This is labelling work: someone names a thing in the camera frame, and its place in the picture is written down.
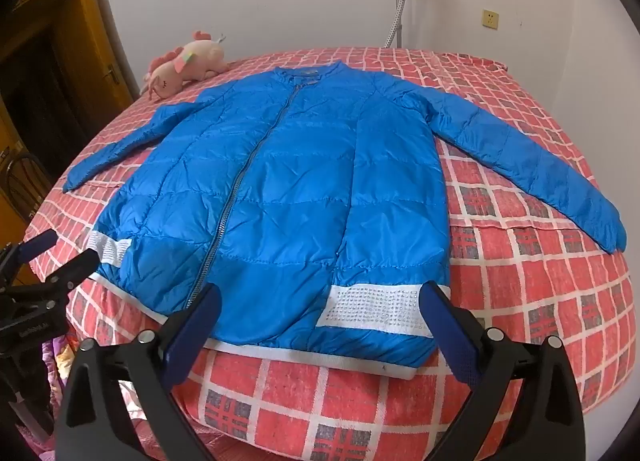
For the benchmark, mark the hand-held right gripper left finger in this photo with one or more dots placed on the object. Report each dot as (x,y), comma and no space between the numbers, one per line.
(194,333)

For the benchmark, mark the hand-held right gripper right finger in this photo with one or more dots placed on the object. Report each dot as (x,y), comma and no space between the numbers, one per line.
(450,336)

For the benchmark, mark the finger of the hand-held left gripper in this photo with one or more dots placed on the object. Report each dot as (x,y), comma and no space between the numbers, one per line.
(41,242)
(75,268)

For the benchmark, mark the blue puffer jacket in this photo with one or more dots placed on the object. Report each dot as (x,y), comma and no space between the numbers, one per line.
(300,191)

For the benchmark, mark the dark metal chair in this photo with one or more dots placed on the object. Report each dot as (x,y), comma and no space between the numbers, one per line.
(20,181)

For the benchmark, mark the purple floral cloth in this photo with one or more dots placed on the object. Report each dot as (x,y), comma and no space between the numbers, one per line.
(125,396)

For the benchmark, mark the bed with red plaid sheet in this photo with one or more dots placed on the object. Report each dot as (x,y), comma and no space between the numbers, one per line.
(505,226)

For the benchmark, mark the pink plush toy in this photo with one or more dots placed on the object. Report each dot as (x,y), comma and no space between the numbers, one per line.
(195,61)

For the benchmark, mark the yellow wall socket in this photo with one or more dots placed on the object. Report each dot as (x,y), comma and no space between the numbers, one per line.
(490,19)

